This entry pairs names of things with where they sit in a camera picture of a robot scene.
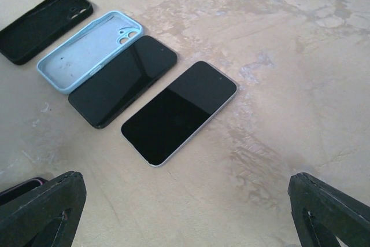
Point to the silver-edged black smartphone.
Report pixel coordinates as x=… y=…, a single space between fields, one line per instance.
x=167 y=122

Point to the phone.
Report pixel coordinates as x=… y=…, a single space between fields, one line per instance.
x=12 y=193
x=38 y=28

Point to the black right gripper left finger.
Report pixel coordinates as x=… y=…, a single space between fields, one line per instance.
x=48 y=215

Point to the light blue phone case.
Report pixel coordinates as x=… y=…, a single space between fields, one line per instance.
x=88 y=51

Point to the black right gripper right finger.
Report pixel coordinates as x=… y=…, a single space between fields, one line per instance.
x=325 y=216

